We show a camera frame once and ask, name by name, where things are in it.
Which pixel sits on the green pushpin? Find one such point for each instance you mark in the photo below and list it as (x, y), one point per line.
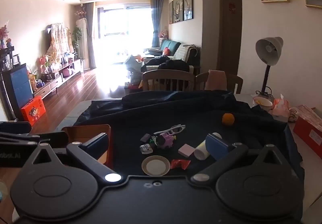
(151, 141)

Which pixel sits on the red sofa cushion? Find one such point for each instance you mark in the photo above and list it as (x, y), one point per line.
(166, 51)

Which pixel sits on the large red box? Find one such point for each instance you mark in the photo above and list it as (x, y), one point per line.
(308, 133)

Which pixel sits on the cream sofa throw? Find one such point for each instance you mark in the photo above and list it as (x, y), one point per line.
(185, 51)

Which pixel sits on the grey desk lamp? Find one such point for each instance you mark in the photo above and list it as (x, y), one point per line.
(269, 48)

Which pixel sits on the red door decoration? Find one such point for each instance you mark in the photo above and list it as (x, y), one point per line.
(231, 7)

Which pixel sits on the pink tissue pack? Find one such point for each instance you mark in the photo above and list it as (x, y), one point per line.
(280, 108)

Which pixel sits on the grey plastic bag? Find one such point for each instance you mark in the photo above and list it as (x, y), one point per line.
(133, 63)

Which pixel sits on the wooden dining chair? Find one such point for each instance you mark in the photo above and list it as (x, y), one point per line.
(168, 78)
(236, 84)

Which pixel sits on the low white TV cabinet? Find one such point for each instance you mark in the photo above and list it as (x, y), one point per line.
(57, 78)

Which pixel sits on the round beige tin lid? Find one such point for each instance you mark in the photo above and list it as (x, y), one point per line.
(156, 165)

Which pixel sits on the grey curtain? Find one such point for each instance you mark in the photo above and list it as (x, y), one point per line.
(157, 20)
(90, 28)

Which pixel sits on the white standing air conditioner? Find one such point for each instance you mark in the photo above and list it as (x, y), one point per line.
(82, 38)

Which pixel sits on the black framed wall picture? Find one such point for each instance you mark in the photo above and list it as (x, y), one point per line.
(188, 2)
(171, 12)
(178, 7)

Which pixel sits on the orange gift box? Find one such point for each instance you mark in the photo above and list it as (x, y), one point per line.
(32, 111)

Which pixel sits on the white yellow-label bottle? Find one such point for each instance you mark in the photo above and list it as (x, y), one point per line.
(201, 151)

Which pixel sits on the black coffee machine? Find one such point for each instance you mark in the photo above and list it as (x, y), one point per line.
(7, 59)

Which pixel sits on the pink sticky note pad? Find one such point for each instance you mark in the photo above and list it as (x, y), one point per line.
(186, 149)

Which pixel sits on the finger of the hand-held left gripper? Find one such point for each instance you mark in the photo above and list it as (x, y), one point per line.
(59, 139)
(15, 128)

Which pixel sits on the small grey labelled case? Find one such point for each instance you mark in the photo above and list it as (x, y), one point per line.
(146, 149)

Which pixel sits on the red metal tin box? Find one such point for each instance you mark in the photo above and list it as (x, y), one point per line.
(78, 131)

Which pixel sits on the dark blue cloth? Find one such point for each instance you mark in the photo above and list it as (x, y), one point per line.
(201, 118)

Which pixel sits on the pink flower bouquet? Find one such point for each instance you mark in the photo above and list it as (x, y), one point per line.
(3, 33)

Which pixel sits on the teal sofa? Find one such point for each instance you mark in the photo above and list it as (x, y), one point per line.
(169, 45)

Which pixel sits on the green potted plant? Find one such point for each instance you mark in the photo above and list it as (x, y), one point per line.
(77, 35)

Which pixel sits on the black clothes pile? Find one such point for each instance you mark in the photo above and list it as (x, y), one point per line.
(173, 64)

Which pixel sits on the red floor cushion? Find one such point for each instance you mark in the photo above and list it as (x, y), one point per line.
(133, 86)

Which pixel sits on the brown wooden door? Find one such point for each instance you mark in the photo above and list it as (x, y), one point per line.
(227, 28)

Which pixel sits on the grey printed table mat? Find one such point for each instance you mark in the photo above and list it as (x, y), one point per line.
(73, 111)

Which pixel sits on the purple eraser block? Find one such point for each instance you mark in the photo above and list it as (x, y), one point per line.
(145, 137)

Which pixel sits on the red candy wrapper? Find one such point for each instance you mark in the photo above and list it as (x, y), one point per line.
(179, 163)

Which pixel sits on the black cabinet blue panel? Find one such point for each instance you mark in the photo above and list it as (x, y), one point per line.
(17, 85)

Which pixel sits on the floral cloth cover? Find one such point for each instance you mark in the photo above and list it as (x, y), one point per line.
(59, 38)

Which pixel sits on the white glasses frame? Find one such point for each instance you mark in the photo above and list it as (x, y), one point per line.
(161, 132)

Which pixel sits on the pink doll bouquet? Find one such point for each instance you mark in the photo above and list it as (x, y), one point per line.
(163, 34)

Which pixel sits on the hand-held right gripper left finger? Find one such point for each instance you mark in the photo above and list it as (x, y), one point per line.
(96, 143)

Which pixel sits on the colourful flower ornament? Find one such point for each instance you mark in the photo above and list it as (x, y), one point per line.
(44, 62)

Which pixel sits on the pink pot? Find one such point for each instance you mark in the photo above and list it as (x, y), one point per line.
(67, 72)

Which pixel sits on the pink towel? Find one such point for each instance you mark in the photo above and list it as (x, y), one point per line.
(216, 79)

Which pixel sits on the white bowl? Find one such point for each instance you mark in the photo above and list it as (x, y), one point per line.
(263, 105)

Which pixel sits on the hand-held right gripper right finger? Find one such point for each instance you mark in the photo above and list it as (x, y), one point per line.
(217, 146)

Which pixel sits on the orange fruit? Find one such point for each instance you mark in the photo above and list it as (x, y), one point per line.
(228, 119)

